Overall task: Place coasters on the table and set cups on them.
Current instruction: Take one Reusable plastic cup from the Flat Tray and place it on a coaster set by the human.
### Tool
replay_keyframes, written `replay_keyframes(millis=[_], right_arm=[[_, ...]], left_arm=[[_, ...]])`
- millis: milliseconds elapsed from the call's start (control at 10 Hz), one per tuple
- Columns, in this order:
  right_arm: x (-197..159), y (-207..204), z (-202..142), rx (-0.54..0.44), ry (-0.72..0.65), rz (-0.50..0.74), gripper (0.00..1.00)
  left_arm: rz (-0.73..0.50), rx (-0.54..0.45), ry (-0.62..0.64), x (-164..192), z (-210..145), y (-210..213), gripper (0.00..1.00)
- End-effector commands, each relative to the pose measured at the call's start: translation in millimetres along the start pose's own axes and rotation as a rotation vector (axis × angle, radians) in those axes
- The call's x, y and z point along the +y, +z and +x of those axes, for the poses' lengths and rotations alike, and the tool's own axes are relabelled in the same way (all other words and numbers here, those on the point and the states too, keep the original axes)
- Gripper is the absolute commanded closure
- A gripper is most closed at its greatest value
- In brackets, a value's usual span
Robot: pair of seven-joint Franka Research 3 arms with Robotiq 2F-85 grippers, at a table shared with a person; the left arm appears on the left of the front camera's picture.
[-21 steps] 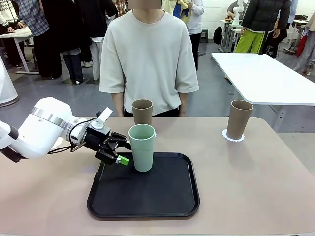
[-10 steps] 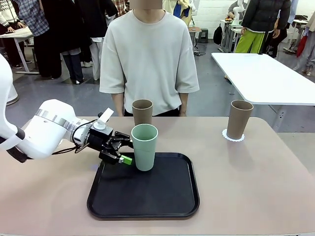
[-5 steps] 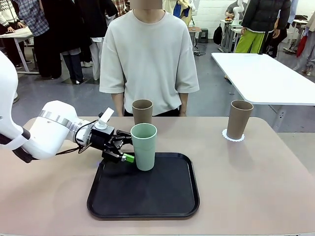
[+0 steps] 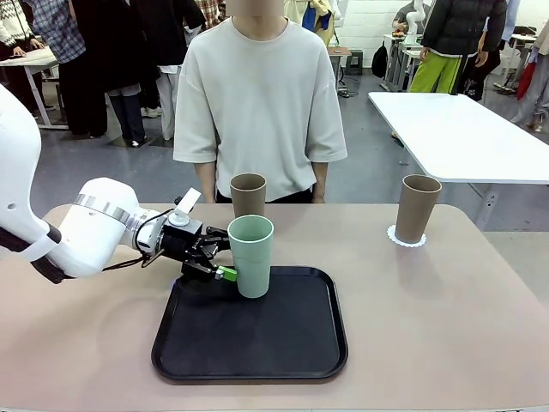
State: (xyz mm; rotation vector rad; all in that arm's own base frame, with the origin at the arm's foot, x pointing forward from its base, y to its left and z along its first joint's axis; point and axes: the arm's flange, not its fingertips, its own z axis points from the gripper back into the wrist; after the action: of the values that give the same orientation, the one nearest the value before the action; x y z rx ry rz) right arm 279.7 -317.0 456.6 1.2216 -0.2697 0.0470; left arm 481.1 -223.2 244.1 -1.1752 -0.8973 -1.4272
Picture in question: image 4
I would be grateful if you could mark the person in lime green trousers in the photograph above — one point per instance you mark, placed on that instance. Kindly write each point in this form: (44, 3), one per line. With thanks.
(459, 26)

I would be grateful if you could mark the person in beige sweater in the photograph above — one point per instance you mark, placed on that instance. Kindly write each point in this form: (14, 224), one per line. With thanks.
(257, 86)

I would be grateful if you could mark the person in light blue shirt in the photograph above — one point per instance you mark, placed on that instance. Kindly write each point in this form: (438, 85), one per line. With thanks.
(489, 77)

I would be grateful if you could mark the person in yellow shawl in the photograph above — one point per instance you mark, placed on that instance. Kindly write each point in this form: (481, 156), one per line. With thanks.
(321, 19)

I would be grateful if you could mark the white background desk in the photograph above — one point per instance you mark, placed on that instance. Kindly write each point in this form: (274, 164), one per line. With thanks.
(30, 58)

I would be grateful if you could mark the tall brown cup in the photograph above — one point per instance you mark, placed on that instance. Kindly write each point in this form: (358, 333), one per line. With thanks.
(249, 197)
(416, 214)

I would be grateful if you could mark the mint green tall cup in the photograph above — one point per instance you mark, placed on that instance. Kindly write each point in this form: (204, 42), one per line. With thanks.
(253, 274)

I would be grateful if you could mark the black stool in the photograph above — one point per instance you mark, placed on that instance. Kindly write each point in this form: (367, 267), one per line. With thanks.
(354, 62)

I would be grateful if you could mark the white folding table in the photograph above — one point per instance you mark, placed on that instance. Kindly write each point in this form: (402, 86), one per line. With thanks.
(450, 137)

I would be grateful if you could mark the person in long black coat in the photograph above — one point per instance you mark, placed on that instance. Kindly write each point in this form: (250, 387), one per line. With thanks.
(111, 43)

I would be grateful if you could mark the person in patterned knit sweater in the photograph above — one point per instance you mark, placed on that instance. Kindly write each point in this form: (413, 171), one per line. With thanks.
(13, 21)

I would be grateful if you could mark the white scalloped paper coaster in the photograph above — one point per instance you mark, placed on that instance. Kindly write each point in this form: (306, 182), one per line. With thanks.
(392, 240)

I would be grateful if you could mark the small white background robot arm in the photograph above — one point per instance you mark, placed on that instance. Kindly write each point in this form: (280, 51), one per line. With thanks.
(412, 21)

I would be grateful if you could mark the person in plaid shirt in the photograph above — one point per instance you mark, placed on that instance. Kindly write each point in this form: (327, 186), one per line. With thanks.
(56, 26)

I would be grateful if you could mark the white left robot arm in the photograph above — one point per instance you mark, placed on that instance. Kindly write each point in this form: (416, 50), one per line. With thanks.
(98, 232)

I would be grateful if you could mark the dark plastic serving tray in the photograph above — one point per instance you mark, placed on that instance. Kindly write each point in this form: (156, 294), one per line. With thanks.
(257, 343)

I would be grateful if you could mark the person in white trousers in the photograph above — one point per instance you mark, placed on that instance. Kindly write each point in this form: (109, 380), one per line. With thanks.
(171, 26)

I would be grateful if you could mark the person's right forearm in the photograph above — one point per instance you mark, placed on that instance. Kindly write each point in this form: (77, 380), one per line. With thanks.
(206, 184)

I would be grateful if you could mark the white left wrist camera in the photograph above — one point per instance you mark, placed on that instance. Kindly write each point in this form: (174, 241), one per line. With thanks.
(186, 204)

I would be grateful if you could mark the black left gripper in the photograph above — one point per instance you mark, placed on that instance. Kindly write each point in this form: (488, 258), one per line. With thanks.
(182, 240)

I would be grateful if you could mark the person in grey clothes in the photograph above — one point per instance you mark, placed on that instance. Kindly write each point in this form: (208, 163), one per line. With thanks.
(536, 86)

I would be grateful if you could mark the grey background workbench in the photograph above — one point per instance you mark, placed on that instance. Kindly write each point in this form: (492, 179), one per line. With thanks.
(403, 51)

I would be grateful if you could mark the black backpack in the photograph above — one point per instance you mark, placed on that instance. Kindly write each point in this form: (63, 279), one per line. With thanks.
(379, 60)

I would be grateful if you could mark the person's left forearm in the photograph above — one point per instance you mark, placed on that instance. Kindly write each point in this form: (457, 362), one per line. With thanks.
(321, 184)

